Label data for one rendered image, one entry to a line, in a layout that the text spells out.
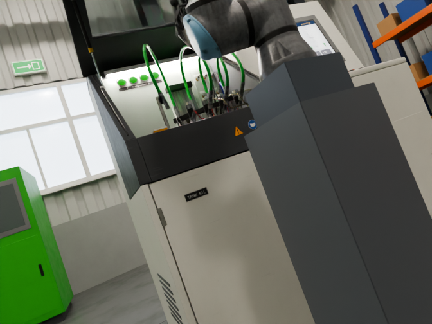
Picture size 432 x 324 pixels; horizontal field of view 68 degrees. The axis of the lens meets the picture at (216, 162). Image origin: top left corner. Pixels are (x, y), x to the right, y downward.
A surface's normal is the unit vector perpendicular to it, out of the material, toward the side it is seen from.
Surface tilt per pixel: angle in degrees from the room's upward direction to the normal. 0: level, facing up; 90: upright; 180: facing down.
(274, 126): 90
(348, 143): 90
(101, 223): 90
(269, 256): 90
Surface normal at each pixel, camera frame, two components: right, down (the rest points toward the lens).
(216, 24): 0.12, 0.16
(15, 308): 0.31, -0.19
